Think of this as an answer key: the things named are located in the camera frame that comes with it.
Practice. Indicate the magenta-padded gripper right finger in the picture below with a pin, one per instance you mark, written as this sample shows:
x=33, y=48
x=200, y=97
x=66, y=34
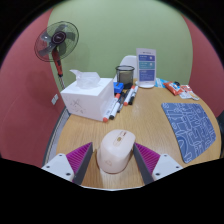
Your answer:
x=161, y=164

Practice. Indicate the white blue sign stand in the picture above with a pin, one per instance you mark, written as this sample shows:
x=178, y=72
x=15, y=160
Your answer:
x=146, y=66

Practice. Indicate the beige computer mouse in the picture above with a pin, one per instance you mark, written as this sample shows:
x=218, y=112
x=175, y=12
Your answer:
x=116, y=151

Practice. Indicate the black office chair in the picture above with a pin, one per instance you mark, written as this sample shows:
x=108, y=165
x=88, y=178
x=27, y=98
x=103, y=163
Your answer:
x=221, y=133

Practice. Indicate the light blue packet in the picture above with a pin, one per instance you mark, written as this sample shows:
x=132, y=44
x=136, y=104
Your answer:
x=160, y=82

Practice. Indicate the small blue box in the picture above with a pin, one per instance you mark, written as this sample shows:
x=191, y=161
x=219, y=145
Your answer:
x=118, y=88

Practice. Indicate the black mesh pen cup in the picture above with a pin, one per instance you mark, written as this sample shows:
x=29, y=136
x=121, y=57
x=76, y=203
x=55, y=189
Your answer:
x=125, y=76

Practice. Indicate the white wall socket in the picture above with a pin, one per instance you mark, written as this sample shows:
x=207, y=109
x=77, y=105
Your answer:
x=54, y=99

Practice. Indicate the black red standing fan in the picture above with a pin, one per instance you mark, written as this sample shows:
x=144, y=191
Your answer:
x=56, y=38

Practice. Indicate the red snack packet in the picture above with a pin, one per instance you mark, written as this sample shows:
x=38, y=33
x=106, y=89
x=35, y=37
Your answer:
x=173, y=88

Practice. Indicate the blue patterned mouse pad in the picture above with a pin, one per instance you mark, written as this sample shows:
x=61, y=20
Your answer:
x=190, y=128

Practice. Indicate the white plastic chair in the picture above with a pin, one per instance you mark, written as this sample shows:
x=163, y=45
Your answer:
x=128, y=61

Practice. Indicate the white marker black cap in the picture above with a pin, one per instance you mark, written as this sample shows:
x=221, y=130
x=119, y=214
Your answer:
x=116, y=108
x=133, y=96

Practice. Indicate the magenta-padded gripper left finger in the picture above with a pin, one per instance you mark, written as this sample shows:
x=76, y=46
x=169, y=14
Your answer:
x=63, y=164

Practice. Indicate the small black object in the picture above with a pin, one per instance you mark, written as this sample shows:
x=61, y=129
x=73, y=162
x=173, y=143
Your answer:
x=176, y=83

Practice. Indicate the white tissue box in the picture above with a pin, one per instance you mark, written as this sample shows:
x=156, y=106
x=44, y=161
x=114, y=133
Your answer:
x=88, y=98

